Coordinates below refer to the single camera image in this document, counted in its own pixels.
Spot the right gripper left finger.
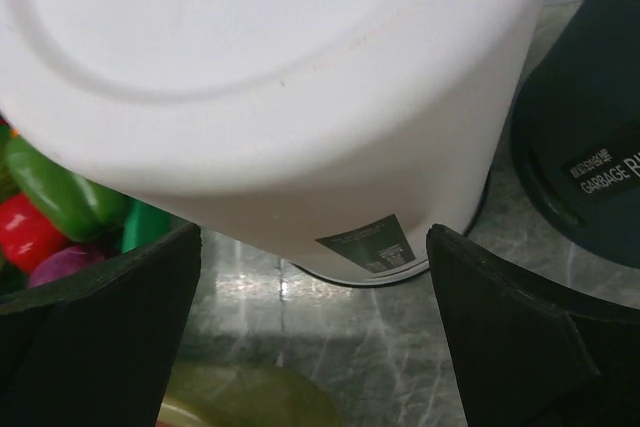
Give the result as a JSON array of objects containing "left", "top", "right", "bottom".
[{"left": 1, "top": 224, "right": 201, "bottom": 426}]

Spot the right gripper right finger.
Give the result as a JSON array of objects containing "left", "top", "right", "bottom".
[{"left": 426, "top": 224, "right": 639, "bottom": 426}]

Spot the olive green rectangular basket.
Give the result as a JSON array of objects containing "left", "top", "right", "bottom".
[{"left": 155, "top": 362, "right": 343, "bottom": 426}]

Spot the dark grey round bucket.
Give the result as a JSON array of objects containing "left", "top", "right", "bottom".
[{"left": 511, "top": 0, "right": 639, "bottom": 268}]

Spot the white round bucket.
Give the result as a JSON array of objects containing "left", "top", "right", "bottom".
[{"left": 1, "top": 0, "right": 544, "bottom": 286}]

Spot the red toy tomato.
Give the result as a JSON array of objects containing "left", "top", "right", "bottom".
[{"left": 1, "top": 194, "right": 70, "bottom": 274}]

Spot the green plastic tray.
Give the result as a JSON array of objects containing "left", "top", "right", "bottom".
[{"left": 121, "top": 200, "right": 173, "bottom": 253}]

